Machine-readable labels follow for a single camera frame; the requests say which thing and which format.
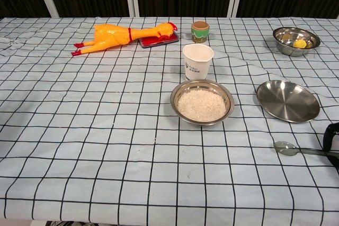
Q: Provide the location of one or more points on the steel bowl with yellow toy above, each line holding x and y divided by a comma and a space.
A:
286, 48

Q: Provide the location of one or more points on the white paper cup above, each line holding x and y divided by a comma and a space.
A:
197, 67

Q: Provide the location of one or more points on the small yellow toy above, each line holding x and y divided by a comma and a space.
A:
300, 44

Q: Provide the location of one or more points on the yellow rubber chicken toy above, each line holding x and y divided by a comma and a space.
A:
111, 36

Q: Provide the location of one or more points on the steel bowl holding rice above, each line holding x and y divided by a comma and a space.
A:
201, 85

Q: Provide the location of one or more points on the grey black right robot hand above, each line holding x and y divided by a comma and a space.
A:
326, 141

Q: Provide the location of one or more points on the light blue checked tablecloth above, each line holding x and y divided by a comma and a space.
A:
106, 130

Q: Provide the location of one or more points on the shallow steel plate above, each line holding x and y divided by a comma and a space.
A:
288, 101

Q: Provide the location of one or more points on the small brown green jar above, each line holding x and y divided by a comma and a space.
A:
200, 34

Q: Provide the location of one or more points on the red flat tin case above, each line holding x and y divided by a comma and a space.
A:
156, 42

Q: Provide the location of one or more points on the clear plastic spoon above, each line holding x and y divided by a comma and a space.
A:
284, 148

